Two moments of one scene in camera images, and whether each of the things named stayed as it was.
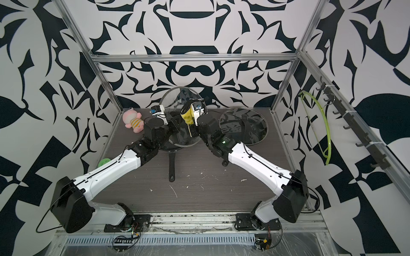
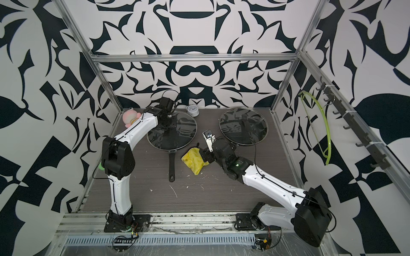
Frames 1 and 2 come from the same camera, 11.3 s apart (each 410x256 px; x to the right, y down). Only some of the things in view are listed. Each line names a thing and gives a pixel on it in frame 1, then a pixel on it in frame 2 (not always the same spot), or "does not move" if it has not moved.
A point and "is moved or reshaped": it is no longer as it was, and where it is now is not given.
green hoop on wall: [329, 156] does not move
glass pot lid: [246, 125] does not move
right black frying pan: [249, 125] does not move
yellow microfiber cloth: [188, 116] to [193, 159]
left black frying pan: [181, 138] does not move
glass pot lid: [172, 98] is moved or reshaped
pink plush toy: [132, 119] does not move
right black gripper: [194, 129] to [206, 154]
